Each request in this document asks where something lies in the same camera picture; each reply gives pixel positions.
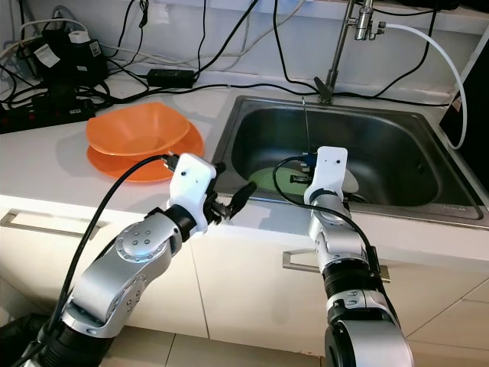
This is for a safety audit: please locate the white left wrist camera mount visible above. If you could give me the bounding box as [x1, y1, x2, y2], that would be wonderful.
[167, 153, 219, 234]

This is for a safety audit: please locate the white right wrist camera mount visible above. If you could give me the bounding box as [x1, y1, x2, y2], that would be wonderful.
[303, 145, 348, 203]

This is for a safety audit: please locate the black power strip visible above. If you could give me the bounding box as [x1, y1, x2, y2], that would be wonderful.
[0, 98, 94, 132]

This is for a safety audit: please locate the orange plate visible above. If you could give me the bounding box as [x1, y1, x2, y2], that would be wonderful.
[88, 126, 206, 184]

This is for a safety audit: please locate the black power brick white label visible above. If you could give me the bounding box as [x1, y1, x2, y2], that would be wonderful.
[31, 27, 109, 86]

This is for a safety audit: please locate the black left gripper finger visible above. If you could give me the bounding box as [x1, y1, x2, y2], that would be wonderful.
[227, 182, 258, 222]

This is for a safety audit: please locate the white bowl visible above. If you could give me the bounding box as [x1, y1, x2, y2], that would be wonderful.
[340, 167, 361, 193]

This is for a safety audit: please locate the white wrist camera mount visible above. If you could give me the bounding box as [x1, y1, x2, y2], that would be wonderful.
[303, 145, 348, 203]
[167, 153, 219, 234]

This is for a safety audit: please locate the green plate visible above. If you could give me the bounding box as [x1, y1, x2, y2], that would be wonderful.
[248, 164, 310, 198]

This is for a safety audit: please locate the small black power adapter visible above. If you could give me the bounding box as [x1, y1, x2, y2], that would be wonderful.
[147, 67, 198, 86]

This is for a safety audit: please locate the white water hose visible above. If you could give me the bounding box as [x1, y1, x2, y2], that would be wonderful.
[384, 21, 469, 151]

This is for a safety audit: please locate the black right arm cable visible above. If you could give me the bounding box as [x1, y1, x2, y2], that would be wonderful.
[273, 155, 390, 284]

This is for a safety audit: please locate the stainless steel kitchen sink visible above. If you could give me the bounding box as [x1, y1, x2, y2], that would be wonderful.
[212, 94, 489, 229]

